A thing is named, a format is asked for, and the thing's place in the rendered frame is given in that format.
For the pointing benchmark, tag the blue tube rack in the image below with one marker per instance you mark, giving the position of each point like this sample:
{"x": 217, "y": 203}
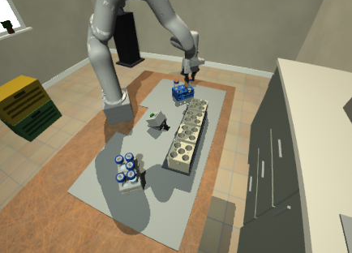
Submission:
{"x": 182, "y": 95}

